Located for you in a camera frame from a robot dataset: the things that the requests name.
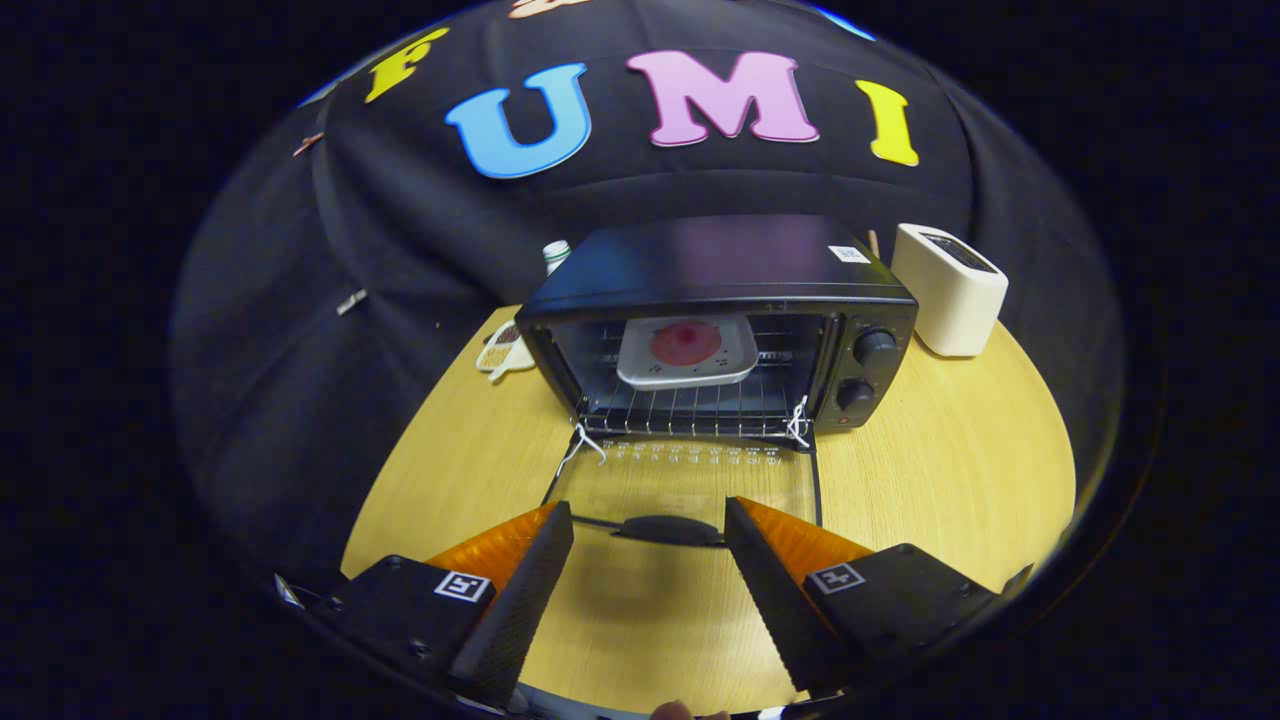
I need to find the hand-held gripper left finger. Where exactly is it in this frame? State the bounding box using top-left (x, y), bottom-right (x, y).
top-left (320, 501), bottom-right (575, 706)

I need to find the black toaster oven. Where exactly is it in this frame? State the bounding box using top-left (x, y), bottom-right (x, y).
top-left (515, 213), bottom-right (919, 549)

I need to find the white square plate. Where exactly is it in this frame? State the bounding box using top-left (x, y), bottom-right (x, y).
top-left (616, 315), bottom-right (759, 391)

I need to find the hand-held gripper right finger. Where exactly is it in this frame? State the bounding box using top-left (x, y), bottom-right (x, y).
top-left (724, 497), bottom-right (1001, 698)

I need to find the round red food slice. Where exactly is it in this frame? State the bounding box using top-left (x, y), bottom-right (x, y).
top-left (650, 321), bottom-right (723, 367)

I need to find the white pop-up toaster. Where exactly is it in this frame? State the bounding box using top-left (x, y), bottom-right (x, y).
top-left (890, 223), bottom-right (1009, 358)

